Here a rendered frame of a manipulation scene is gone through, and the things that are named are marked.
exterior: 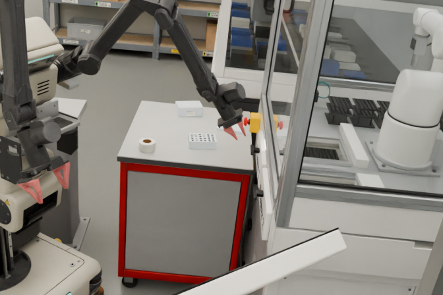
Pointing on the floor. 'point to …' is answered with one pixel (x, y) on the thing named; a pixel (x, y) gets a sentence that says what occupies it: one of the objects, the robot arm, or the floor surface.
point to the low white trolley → (180, 197)
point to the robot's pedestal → (70, 216)
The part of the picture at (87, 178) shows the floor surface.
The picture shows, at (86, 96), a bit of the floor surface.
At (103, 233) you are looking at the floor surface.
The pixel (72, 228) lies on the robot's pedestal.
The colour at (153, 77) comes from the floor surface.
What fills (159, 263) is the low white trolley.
